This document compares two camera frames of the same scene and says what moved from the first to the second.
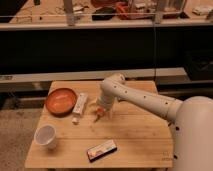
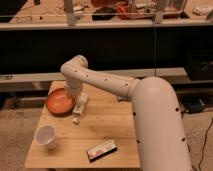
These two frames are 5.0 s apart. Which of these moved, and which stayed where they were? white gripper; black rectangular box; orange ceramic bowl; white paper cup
Moved: white gripper
Stayed: black rectangular box; white paper cup; orange ceramic bowl
